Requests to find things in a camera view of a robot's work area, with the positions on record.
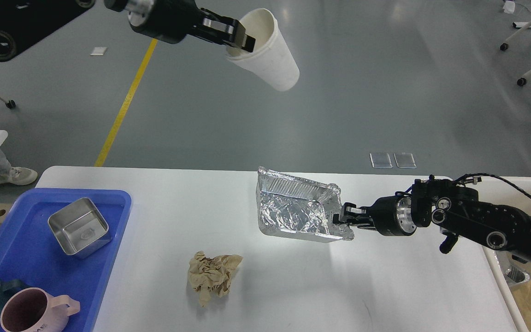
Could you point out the brown paper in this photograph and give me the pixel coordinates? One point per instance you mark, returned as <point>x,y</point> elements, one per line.
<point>212,276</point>

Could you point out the white paper cup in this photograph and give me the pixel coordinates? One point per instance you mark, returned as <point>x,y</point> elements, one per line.
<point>271,59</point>

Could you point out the white sneaker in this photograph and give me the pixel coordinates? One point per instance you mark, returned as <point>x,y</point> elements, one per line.
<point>19,176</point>

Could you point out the aluminium foil tray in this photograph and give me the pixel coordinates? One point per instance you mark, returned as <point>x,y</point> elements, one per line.
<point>298,208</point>

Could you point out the left clear floor plate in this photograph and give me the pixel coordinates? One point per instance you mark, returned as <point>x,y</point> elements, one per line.
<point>381,160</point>

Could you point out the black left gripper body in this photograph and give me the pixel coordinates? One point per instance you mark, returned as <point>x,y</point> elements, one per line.
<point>165,20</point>

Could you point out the pink ceramic mug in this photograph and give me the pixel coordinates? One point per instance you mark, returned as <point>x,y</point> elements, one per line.
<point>35,310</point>

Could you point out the stainless steel rectangular container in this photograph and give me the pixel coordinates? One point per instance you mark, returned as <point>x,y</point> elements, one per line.
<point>79,228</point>

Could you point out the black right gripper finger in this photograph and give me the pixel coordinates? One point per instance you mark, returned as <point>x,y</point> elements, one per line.
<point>354,216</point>

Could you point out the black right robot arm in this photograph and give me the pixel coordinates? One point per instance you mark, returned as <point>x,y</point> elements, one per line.
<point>453,205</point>

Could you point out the right clear floor plate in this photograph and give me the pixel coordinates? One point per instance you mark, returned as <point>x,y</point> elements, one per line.
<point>405,160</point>

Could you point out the clear floor plate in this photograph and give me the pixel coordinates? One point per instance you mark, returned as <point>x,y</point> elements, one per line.
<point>405,160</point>
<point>381,160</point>

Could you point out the white paper on floor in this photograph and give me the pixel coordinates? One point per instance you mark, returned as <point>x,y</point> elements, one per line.
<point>98,51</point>

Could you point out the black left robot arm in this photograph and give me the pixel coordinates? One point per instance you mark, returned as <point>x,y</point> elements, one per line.
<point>24,23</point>

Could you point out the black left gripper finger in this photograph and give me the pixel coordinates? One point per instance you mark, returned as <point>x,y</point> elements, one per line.
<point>223,30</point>

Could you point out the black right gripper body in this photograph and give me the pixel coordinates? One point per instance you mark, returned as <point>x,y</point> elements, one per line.
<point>391,216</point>

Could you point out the blue plastic tray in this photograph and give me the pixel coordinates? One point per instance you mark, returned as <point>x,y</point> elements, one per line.
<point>30,252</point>

